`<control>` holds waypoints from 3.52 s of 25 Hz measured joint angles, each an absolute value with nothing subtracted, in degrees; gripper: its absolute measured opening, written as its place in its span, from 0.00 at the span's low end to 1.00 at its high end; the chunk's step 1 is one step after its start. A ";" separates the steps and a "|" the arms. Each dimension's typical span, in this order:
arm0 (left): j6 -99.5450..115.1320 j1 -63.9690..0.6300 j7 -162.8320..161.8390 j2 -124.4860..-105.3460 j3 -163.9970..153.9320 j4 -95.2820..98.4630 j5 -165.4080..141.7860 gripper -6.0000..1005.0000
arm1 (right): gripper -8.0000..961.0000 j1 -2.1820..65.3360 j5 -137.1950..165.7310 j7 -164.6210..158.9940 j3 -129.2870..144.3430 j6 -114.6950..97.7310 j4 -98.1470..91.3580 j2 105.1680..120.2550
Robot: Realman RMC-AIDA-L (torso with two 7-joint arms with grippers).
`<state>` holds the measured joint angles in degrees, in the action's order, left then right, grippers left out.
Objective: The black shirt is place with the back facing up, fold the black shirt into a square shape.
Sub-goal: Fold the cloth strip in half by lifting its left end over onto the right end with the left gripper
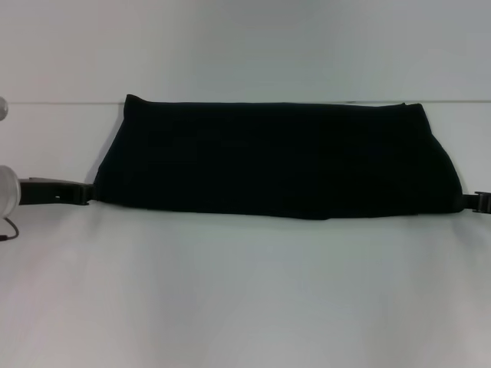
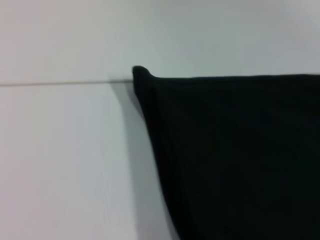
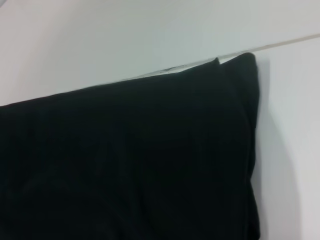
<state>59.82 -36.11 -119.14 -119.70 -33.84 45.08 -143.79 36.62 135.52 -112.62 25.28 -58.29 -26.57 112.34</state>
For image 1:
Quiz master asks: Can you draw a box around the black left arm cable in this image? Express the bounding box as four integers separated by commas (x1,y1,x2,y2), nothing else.
0,215,20,242

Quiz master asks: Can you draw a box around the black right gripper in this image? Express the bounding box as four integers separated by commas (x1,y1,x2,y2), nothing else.
461,190,491,214

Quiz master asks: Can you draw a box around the black shirt with white print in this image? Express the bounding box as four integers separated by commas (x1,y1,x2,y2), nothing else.
93,94,465,222

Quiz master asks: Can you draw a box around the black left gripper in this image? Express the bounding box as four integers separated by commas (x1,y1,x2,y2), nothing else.
17,176,101,207

